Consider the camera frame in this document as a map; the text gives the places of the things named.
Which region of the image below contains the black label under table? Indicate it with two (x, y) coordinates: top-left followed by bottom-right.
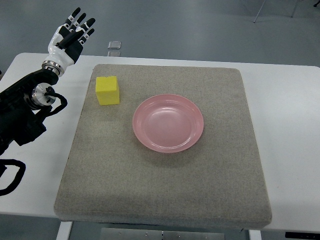
(285, 232), (320, 240)

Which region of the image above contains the white table leg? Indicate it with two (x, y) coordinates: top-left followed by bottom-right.
(248, 230), (262, 240)
(56, 221), (73, 240)

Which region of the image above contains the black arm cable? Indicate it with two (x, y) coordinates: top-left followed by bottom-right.
(0, 158), (27, 196)

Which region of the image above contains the pink plate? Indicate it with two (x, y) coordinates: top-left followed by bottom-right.
(132, 94), (204, 154)

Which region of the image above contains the metal chair leg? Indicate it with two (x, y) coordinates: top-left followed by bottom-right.
(253, 0), (266, 23)

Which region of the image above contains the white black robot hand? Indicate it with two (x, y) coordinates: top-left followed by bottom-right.
(42, 7), (96, 77)

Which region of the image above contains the white table leg left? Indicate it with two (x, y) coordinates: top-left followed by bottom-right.
(56, 221), (73, 240)

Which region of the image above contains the white table leg right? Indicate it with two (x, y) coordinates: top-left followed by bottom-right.
(248, 230), (262, 240)

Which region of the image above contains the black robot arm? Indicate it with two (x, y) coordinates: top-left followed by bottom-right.
(0, 66), (68, 154)

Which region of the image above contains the beige square cushion mat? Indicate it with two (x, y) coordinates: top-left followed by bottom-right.
(54, 64), (272, 229)

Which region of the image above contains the metal floor socket plate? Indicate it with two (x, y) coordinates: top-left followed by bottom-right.
(107, 41), (122, 50)

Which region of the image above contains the yellow foam block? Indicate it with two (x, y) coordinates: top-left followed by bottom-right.
(95, 76), (120, 106)

